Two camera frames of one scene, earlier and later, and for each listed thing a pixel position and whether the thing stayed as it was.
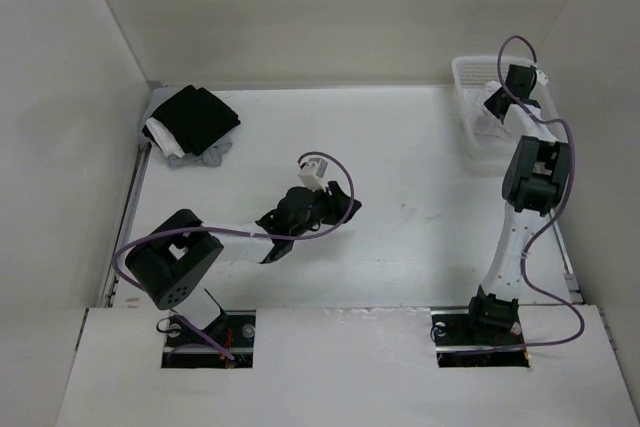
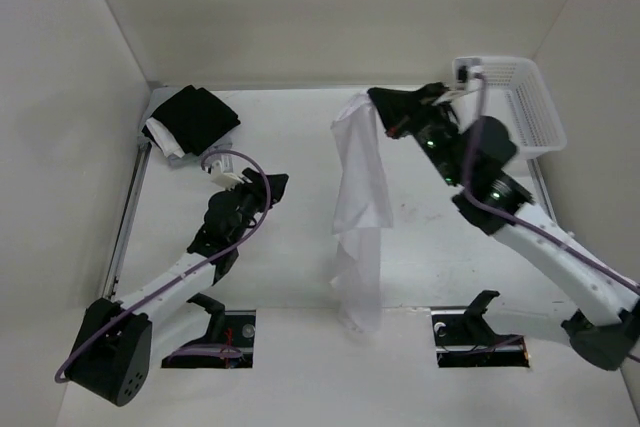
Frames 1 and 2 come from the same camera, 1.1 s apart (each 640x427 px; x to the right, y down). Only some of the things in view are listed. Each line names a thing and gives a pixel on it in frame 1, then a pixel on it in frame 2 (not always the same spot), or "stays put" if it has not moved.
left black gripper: (338, 205) -> (259, 190)
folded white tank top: (163, 137) stays put
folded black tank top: (195, 118) stays put
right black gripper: (490, 102) -> (401, 110)
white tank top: (519, 120) -> (361, 208)
